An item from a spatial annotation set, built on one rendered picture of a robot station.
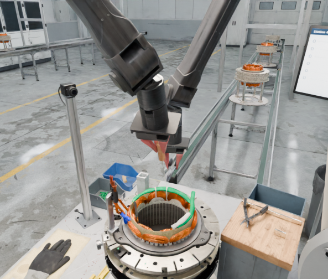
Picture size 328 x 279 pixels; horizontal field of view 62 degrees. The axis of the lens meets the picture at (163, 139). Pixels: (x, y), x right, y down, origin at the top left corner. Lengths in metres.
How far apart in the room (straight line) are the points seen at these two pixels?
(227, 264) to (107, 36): 0.71
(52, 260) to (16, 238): 1.41
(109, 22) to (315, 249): 0.39
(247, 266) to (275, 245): 0.10
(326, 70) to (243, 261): 1.03
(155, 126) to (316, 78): 1.13
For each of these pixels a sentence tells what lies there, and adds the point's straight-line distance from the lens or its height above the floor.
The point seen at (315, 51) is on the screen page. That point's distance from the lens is 1.58.
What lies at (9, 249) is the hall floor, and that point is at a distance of 2.50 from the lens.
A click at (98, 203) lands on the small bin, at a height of 0.81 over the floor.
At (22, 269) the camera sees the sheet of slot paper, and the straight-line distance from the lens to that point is 1.21.
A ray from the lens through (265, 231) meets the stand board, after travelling 0.87.
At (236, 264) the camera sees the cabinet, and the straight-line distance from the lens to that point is 0.89.
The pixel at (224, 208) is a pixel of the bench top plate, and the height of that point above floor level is 0.78.
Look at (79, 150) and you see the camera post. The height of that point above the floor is 1.14.
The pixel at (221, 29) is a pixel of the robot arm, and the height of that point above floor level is 1.59.
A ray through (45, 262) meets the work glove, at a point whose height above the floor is 0.80.
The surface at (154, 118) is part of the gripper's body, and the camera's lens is 0.55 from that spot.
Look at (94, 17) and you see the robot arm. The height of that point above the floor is 1.62.
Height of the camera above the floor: 1.64
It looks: 26 degrees down
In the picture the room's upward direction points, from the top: straight up
